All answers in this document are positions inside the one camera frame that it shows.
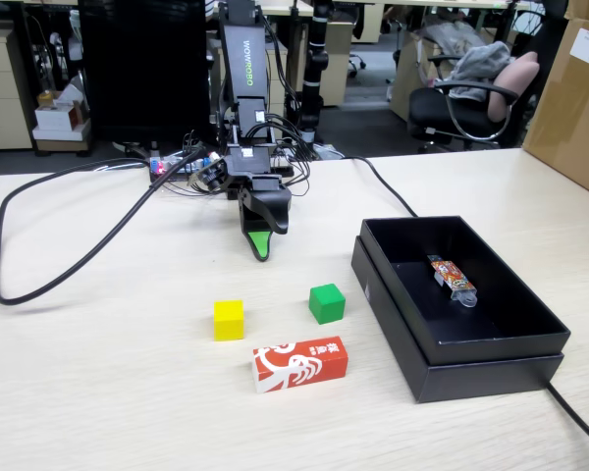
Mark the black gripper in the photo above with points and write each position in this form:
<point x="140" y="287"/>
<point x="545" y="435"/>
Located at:
<point x="248" y="164"/>

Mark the green cube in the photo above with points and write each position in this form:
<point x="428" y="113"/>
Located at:
<point x="328" y="304"/>

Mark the yellow cube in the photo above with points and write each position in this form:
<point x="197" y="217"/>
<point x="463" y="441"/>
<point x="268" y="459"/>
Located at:
<point x="229" y="321"/>

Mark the red white printed carton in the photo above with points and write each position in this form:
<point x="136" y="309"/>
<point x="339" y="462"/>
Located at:
<point x="299" y="365"/>

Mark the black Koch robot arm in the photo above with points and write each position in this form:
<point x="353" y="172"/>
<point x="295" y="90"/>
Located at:
<point x="243" y="59"/>

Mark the black open box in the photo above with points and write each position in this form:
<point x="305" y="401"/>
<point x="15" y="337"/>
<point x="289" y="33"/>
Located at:
<point x="397" y="343"/>

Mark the black cardboard box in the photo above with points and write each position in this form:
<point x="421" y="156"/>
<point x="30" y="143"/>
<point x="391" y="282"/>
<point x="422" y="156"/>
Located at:
<point x="471" y="314"/>

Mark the large brown cardboard box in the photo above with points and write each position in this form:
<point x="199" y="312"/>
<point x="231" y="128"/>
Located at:
<point x="574" y="127"/>

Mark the small white packet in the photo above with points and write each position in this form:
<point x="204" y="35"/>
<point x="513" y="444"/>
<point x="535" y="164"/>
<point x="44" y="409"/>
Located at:
<point x="330" y="152"/>

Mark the controller board with LED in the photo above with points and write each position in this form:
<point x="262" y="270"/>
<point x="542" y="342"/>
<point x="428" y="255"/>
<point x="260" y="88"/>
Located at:
<point x="159" y="166"/>

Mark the plain beige cabinet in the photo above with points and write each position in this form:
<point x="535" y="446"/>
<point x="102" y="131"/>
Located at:
<point x="336" y="73"/>

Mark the small orange snack packet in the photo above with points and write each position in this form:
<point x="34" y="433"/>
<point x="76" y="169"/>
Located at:
<point x="452" y="278"/>

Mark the black monitor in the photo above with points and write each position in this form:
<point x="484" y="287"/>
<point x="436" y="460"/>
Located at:
<point x="142" y="73"/>

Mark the black office chair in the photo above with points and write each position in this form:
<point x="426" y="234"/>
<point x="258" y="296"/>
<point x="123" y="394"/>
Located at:
<point x="437" y="110"/>

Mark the beige desk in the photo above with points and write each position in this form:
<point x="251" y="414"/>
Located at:
<point x="282" y="7"/>

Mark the stack of white boxes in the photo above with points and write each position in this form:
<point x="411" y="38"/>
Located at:
<point x="59" y="118"/>

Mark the clear plastic bag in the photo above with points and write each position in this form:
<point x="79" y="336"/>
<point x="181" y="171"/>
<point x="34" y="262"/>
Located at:
<point x="446" y="34"/>

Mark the grey cloth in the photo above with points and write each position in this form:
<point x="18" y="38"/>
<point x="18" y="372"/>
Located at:
<point x="481" y="66"/>

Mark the pink cushion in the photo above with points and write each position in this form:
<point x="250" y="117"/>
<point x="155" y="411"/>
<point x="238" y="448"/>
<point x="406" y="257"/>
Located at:
<point x="513" y="83"/>

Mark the beige drawer cabinet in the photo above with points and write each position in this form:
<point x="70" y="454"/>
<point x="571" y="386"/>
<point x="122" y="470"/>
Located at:
<point x="2" y="88"/>

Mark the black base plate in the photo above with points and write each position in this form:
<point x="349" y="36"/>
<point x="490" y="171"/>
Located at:
<point x="284" y="171"/>

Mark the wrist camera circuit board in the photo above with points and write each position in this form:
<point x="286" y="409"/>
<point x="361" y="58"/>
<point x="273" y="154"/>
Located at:
<point x="210" y="175"/>

